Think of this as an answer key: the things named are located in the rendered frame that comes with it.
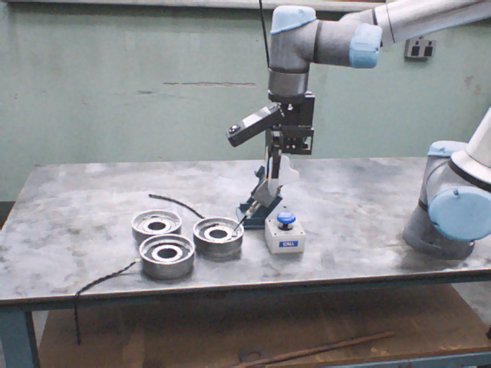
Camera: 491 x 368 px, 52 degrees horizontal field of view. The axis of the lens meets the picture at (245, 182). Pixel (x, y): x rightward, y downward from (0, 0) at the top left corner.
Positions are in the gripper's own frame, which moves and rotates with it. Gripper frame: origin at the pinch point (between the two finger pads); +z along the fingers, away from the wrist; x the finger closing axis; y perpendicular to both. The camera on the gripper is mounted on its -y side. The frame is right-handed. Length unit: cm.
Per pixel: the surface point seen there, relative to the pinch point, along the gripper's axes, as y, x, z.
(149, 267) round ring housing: -23.8, -11.8, 10.5
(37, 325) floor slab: -73, 71, 93
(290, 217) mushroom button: 4.5, -2.2, 5.8
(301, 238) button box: 6.6, -4.5, 9.6
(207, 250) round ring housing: -12.7, -5.4, 11.2
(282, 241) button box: 2.8, -4.7, 9.9
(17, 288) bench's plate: -47, -13, 13
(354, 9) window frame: 66, 154, -20
